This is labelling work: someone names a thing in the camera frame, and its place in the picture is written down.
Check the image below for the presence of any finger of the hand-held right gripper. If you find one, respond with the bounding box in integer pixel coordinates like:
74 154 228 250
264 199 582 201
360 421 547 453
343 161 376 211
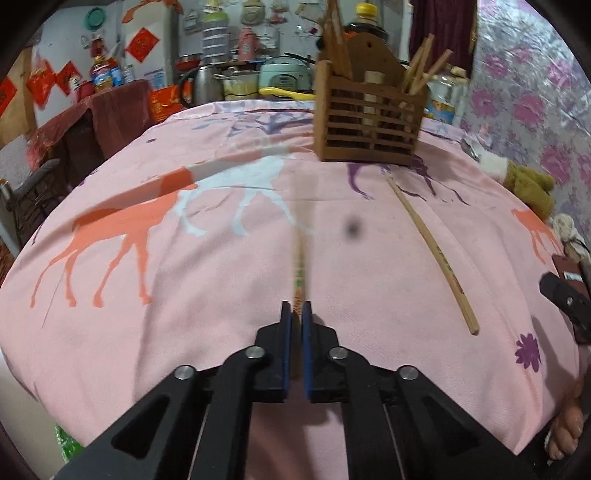
539 272 591 345

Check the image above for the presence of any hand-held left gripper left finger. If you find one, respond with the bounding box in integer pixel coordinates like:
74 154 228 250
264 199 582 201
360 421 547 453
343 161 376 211
55 300 293 480

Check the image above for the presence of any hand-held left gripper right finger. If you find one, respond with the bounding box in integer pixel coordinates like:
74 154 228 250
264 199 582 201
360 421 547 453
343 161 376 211
301 300 539 480

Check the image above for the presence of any tan bamboo chopstick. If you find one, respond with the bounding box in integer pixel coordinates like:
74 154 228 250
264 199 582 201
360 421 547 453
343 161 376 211
411 48 454 95
323 0 354 79
385 175 481 335
291 185 311 324
403 33 435 93

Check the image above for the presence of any wooden slatted chopstick holder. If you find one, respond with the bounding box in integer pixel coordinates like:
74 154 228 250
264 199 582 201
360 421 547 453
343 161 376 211
313 36 429 168

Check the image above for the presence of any brown leather phone wallet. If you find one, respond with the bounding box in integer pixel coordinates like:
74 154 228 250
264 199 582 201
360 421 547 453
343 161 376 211
551 255 583 283

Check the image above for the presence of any cream knitted cloth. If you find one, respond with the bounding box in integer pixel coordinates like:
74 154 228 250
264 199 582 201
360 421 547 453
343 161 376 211
551 213 591 265

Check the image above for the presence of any pink animal print tablecloth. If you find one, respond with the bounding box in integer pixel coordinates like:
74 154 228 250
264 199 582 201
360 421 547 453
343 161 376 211
0 98 583 480

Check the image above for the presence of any olive green plush cloth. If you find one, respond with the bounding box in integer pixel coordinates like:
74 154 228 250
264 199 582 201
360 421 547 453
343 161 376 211
505 162 556 221

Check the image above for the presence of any person's bare foot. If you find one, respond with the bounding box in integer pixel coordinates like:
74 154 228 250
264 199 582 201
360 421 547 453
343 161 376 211
544 373 591 462

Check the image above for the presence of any white fluffy cloth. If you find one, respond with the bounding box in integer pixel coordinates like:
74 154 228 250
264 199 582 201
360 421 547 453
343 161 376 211
479 151 509 182

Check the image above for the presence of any floral plastic sheet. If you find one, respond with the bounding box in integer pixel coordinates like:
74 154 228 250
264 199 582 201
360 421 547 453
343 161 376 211
455 0 591 232

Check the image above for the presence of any clear cooking oil bottle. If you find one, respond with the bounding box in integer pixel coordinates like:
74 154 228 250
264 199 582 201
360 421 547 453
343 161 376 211
424 65 463 126

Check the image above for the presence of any green plastic bag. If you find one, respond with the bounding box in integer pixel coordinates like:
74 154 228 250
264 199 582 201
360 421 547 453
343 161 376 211
54 424 87 463

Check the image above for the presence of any steel cooking pot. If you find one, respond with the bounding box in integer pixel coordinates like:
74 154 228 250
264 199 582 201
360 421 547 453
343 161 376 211
223 68 262 101

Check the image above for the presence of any red gift box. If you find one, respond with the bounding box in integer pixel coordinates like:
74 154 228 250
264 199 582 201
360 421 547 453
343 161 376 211
149 84 186 124

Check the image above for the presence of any teal small rice cooker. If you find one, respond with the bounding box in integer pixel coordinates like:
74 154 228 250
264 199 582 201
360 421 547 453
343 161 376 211
257 56 315 92

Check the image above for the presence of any steel electric kettle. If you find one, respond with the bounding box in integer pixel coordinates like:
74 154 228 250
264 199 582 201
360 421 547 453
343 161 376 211
182 64 228 107

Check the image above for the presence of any red cloth covered table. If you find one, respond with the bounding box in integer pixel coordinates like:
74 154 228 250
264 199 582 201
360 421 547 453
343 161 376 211
28 78 158 195

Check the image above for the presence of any wooden chair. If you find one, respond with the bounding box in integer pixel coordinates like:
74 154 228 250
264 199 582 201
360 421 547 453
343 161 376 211
0 158 63 241

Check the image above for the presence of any pink thermos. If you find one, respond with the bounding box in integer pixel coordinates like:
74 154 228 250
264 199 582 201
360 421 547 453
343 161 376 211
237 27 260 62

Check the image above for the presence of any dark red curtain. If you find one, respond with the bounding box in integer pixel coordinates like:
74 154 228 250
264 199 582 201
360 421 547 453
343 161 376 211
410 0 478 77

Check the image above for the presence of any white refrigerator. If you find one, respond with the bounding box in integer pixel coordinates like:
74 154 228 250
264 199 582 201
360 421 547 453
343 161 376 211
121 4 180 89

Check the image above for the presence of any blue label oil bottle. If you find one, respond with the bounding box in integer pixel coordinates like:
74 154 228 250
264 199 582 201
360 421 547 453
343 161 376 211
89 54 115 92

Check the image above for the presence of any dark sauce bottle yellow cap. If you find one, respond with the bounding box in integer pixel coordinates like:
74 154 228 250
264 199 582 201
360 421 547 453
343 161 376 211
344 1 389 44

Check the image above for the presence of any red diamond paper decoration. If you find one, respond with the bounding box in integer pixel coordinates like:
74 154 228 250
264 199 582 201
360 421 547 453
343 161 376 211
126 27 161 62

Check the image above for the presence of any green round plate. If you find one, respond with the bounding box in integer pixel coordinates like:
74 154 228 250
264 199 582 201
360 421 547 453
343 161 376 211
84 6 110 31

